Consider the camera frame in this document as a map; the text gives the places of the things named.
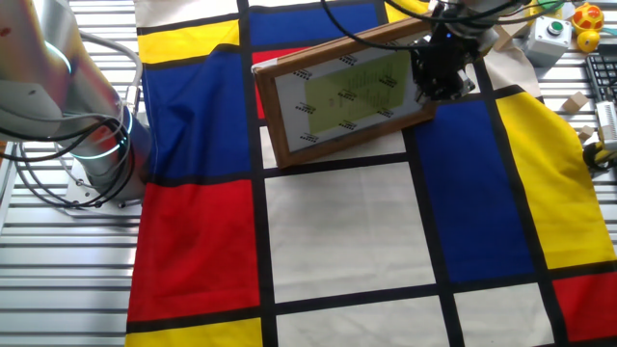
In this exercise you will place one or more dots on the large wooden block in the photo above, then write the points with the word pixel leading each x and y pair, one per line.
pixel 513 41

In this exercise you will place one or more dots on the wooden picture frame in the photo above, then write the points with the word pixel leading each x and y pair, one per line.
pixel 337 96

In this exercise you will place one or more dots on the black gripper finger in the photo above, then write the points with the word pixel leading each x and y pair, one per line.
pixel 428 94
pixel 448 95

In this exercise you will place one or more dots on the orange spotted toy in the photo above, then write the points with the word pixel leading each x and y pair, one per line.
pixel 588 17

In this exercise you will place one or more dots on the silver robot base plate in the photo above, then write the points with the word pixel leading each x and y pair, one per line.
pixel 77 193

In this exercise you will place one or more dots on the grey green button box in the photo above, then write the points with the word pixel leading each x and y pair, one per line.
pixel 549 45

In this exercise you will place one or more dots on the black keyboard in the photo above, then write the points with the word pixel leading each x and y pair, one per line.
pixel 602 77

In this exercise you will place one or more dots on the grey depth camera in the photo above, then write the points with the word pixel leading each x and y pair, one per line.
pixel 608 125

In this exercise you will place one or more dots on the black yellow camera mount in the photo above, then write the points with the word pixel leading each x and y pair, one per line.
pixel 595 158

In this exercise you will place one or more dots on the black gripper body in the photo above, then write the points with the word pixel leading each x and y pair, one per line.
pixel 441 65

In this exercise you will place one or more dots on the yellow green button box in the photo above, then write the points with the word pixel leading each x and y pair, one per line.
pixel 537 12

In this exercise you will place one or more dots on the colour block tablecloth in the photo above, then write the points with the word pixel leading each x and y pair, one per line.
pixel 347 231

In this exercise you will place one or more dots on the small wooden block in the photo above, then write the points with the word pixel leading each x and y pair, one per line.
pixel 576 102
pixel 585 133

